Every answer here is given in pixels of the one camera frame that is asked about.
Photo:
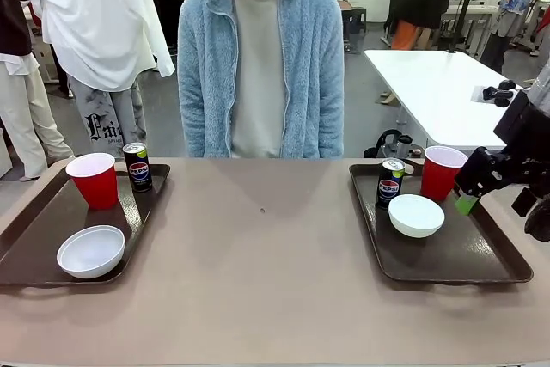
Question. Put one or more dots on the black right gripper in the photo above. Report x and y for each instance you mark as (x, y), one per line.
(485, 169)

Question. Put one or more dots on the red plastic cup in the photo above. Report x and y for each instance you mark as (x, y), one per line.
(438, 178)
(96, 186)

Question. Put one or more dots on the white plastic bowl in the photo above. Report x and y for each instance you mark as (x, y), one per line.
(416, 216)
(91, 251)

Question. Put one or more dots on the black Pepsi can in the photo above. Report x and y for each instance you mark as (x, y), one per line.
(389, 186)
(140, 173)

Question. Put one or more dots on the person's right forearm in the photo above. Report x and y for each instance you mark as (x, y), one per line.
(191, 122)

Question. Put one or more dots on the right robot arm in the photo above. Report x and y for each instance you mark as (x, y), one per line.
(513, 122)

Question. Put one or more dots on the person's left forearm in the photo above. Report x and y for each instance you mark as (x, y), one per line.
(331, 122)

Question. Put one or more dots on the brown plastic serving tray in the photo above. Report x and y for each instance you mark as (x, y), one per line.
(464, 251)
(43, 221)

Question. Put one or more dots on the black cart with bottle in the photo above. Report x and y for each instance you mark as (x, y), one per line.
(393, 143)

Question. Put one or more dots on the black device on white table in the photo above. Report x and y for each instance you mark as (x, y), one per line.
(500, 92)

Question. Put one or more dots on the white background table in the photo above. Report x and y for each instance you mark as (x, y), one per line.
(429, 83)

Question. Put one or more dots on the bystander in blue patterned shirt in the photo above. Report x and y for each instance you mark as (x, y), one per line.
(511, 6)

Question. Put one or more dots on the black storage crate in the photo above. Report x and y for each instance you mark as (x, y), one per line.
(354, 19)

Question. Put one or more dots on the person in blue fleece jacket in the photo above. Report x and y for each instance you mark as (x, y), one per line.
(258, 62)

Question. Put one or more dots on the bystander in white shirt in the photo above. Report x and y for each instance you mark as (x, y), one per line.
(99, 19)

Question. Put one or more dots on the bystander in cream trousers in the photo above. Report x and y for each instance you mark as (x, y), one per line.
(17, 96)

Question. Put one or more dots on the black wrist camera unit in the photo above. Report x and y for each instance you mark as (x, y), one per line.
(537, 216)

